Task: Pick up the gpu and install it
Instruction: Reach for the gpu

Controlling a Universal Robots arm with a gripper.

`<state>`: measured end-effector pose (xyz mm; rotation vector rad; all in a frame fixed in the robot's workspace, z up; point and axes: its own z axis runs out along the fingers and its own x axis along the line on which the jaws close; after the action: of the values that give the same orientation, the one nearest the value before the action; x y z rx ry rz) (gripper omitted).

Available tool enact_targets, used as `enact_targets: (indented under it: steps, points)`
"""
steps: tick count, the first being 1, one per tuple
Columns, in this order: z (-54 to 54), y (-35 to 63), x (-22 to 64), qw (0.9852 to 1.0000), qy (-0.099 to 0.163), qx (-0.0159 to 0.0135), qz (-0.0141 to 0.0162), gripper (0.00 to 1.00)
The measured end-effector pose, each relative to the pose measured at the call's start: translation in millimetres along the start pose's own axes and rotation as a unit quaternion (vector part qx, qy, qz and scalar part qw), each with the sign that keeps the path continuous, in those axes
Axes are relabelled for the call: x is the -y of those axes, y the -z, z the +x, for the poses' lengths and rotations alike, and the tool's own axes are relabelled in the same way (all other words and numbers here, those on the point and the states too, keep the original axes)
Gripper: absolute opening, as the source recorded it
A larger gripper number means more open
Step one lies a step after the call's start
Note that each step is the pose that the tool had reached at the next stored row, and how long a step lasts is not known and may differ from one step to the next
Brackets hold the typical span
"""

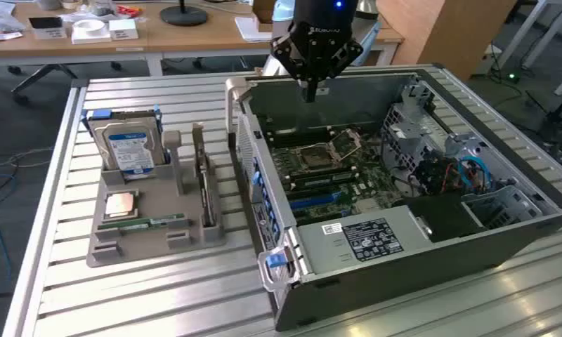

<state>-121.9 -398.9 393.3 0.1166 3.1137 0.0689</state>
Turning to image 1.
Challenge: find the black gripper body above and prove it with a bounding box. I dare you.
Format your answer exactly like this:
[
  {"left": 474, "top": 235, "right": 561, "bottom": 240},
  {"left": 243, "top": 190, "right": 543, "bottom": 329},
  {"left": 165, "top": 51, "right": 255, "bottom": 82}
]
[{"left": 287, "top": 0, "right": 356, "bottom": 53}]

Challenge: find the graphics card with fan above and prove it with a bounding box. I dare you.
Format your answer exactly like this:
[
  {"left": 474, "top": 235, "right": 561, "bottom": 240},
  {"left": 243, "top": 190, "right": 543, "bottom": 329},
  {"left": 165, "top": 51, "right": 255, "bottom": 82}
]
[{"left": 189, "top": 122, "right": 221, "bottom": 229}]

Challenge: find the white paper stack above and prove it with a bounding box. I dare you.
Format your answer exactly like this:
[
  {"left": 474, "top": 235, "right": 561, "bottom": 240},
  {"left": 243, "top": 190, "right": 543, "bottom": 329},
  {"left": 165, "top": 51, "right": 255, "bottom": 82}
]
[{"left": 233, "top": 15, "right": 274, "bottom": 43}]

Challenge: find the brown cardboard box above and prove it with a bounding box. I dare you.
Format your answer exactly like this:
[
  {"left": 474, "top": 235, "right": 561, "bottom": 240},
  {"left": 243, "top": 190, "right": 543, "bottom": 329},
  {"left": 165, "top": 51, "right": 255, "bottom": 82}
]
[{"left": 252, "top": 0, "right": 282, "bottom": 25}]

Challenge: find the black RAM slot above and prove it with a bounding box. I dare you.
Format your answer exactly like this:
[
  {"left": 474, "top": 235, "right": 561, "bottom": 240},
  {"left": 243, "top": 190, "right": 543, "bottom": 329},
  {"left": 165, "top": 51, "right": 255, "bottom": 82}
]
[
  {"left": 263, "top": 125, "right": 332, "bottom": 138},
  {"left": 267, "top": 133, "right": 334, "bottom": 148}
]

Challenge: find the metal socket cover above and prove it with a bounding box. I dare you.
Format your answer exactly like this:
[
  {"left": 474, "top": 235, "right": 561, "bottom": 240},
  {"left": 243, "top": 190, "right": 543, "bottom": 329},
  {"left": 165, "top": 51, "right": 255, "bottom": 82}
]
[{"left": 330, "top": 128, "right": 364, "bottom": 161}]

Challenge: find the wooden desk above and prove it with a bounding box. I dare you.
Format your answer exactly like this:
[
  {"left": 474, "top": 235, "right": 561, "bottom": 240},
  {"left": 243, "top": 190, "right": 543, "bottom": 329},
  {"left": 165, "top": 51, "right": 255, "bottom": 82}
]
[
  {"left": 147, "top": 0, "right": 403, "bottom": 77},
  {"left": 0, "top": 1, "right": 152, "bottom": 77}
]

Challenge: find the black lamp base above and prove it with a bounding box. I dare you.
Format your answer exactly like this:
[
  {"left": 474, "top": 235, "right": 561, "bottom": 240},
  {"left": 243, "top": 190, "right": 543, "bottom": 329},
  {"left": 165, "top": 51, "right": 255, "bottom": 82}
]
[{"left": 159, "top": 0, "right": 209, "bottom": 27}]

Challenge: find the perforated metal drive cage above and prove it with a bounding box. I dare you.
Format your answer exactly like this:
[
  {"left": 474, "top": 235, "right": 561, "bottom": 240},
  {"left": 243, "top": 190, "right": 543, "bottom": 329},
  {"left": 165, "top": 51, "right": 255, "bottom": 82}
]
[{"left": 382, "top": 79, "right": 454, "bottom": 169}]

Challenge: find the wooden cabinet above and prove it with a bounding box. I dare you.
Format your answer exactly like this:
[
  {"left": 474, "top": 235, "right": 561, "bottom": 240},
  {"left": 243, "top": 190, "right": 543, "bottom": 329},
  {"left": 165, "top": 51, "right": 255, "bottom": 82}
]
[{"left": 372, "top": 0, "right": 519, "bottom": 80}]

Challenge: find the CPU socket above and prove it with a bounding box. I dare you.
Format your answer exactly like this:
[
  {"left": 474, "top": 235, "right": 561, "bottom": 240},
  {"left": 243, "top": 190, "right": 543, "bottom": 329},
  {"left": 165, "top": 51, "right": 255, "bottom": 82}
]
[{"left": 296, "top": 143, "right": 340, "bottom": 173}]

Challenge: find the white electrical box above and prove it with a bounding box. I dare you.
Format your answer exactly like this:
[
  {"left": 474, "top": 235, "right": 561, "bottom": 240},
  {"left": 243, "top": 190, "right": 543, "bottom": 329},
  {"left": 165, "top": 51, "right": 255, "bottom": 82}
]
[{"left": 479, "top": 44, "right": 505, "bottom": 77}]

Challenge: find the green motherboard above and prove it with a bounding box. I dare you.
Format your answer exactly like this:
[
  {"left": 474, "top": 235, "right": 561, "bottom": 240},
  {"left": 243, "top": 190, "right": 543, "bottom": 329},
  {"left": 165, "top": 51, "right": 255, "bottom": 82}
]
[{"left": 256, "top": 115, "right": 408, "bottom": 225}]

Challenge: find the white cube box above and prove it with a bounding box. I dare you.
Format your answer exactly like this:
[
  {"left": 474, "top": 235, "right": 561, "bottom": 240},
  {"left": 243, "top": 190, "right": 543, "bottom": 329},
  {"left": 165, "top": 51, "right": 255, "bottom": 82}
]
[{"left": 108, "top": 18, "right": 140, "bottom": 41}]

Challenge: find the blue expansion slot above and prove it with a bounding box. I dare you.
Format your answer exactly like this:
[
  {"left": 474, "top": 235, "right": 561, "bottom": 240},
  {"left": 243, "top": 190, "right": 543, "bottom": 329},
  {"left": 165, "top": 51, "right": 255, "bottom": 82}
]
[{"left": 287, "top": 191, "right": 343, "bottom": 211}]

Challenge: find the flat white box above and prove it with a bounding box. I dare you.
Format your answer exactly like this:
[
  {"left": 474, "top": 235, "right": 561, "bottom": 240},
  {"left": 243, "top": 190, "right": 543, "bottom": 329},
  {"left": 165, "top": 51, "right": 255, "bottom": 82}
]
[{"left": 69, "top": 29, "right": 113, "bottom": 45}]

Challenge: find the white tape roll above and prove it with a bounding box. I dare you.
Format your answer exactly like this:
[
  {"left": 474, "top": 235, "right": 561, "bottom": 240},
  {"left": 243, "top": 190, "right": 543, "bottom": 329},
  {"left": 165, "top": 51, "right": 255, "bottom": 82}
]
[{"left": 73, "top": 19, "right": 105, "bottom": 35}]

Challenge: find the hard disk blue caddy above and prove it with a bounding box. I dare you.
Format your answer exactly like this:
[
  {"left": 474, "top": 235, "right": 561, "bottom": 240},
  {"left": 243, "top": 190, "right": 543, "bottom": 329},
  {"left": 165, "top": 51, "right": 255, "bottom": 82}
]
[{"left": 80, "top": 104, "right": 169, "bottom": 182}]

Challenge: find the white box black top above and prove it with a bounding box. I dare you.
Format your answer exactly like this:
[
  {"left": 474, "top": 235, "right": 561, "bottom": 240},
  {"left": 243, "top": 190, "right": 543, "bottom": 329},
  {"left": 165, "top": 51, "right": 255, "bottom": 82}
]
[{"left": 26, "top": 16, "right": 69, "bottom": 40}]

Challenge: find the black chair base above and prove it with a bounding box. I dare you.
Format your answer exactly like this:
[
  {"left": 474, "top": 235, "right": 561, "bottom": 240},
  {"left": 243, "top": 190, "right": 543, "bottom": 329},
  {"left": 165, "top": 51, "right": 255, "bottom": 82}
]
[{"left": 8, "top": 62, "right": 80, "bottom": 105}]

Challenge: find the silver disk bay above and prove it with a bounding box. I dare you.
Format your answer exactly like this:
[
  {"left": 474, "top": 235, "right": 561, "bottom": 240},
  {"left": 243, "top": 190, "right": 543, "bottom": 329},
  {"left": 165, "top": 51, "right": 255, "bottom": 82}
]
[{"left": 461, "top": 185, "right": 545, "bottom": 229}]

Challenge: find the copper topped CPU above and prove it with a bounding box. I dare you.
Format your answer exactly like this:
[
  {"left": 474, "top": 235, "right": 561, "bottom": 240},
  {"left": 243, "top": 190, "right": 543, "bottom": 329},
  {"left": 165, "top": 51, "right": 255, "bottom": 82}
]
[{"left": 103, "top": 192, "right": 136, "bottom": 218}]

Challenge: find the grey power supply unit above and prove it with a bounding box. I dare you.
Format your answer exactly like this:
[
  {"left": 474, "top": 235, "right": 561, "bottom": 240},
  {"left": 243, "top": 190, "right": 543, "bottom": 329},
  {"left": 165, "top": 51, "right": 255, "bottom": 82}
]
[{"left": 295, "top": 206, "right": 431, "bottom": 277}]

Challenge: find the green RAM stick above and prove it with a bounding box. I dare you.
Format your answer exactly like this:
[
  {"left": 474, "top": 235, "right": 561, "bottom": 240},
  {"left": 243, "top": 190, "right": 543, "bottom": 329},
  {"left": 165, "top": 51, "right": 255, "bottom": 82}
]
[{"left": 96, "top": 213, "right": 188, "bottom": 232}]

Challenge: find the grey parts rack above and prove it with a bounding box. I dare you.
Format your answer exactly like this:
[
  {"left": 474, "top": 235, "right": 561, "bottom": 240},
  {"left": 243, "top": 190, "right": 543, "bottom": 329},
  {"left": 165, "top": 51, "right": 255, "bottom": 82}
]
[{"left": 84, "top": 130, "right": 228, "bottom": 268}]

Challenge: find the clear plastic bag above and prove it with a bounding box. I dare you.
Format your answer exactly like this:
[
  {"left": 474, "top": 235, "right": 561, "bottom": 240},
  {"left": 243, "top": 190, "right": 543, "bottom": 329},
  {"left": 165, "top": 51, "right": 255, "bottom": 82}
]
[{"left": 0, "top": 1, "right": 26, "bottom": 32}]

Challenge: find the open dark PC case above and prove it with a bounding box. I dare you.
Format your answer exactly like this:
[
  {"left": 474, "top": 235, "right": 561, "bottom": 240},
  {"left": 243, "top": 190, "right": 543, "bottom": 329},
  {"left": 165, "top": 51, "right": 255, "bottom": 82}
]
[{"left": 224, "top": 66, "right": 562, "bottom": 333}]

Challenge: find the red wire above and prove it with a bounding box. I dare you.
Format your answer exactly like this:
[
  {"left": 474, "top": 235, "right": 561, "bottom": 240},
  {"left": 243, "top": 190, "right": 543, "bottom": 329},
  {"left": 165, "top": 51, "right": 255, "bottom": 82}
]
[{"left": 438, "top": 159, "right": 457, "bottom": 193}]

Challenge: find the white table frame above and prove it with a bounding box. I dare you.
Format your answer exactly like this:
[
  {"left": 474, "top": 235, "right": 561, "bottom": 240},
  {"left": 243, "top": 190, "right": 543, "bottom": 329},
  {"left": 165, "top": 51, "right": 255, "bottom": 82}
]
[{"left": 494, "top": 0, "right": 562, "bottom": 95}]

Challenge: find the blue wire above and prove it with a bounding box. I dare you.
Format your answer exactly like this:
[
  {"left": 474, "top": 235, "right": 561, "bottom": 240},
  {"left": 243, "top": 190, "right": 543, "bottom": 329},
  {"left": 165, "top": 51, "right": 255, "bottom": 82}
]
[{"left": 458, "top": 156, "right": 495, "bottom": 193}]

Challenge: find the grey floor cable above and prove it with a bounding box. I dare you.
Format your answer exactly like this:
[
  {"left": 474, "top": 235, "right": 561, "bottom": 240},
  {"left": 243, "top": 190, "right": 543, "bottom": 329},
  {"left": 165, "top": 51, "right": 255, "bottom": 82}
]
[{"left": 0, "top": 147, "right": 52, "bottom": 169}]

